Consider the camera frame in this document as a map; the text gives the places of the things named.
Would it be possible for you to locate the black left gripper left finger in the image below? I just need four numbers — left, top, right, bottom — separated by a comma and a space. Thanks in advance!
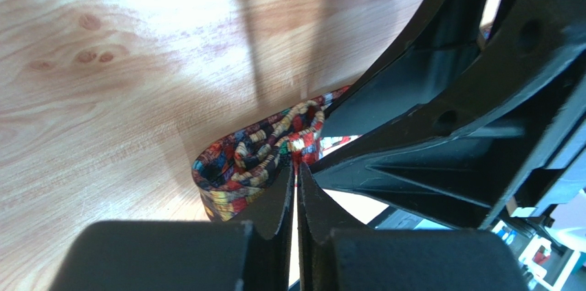
50, 167, 294, 290

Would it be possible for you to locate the multicoloured checked patterned tie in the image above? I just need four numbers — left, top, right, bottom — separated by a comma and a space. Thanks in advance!
191, 87, 356, 222

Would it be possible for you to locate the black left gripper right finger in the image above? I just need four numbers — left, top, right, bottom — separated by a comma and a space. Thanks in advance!
297, 164, 527, 290

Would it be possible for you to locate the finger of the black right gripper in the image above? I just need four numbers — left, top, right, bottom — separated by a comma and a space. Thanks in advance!
310, 0, 585, 228
321, 0, 486, 137

